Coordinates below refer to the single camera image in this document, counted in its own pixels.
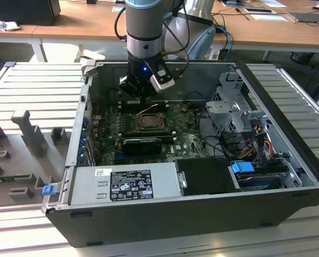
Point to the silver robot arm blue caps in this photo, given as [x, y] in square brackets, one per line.
[142, 21]

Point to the black RAM slot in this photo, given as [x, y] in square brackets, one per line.
[167, 138]
[127, 109]
[159, 104]
[146, 132]

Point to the CPU socket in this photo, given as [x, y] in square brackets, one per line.
[136, 128]

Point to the round coin cell battery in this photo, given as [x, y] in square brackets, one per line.
[184, 108]

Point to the black expansion card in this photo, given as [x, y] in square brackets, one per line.
[140, 146]

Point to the pale paper sheet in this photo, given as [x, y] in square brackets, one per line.
[118, 9]

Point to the green motherboard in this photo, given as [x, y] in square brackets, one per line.
[186, 144]

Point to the silver metal drive cage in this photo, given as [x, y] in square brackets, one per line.
[223, 107]

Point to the silver power supply with label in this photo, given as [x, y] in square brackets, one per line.
[84, 184]

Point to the blue disk carrier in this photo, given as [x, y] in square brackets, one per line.
[241, 167]

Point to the black box on desk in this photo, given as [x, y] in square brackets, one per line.
[23, 12]

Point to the grey parts rack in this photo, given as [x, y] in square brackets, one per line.
[20, 150]

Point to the white smartphone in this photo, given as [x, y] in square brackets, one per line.
[258, 10]

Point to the blue case latch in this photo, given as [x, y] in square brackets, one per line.
[48, 190]

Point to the white paper sheet blue edge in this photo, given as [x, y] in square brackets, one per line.
[269, 17]

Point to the black open PC case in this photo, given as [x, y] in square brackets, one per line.
[175, 222]

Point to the crumpled white paper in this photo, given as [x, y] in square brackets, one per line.
[1, 25]

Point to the black chair base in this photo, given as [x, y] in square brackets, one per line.
[301, 56]

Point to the black notebook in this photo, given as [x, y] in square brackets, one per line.
[306, 17]

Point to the white silver wrist camera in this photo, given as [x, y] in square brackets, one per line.
[162, 84]

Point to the grey case side bracket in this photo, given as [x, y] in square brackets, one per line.
[91, 67]

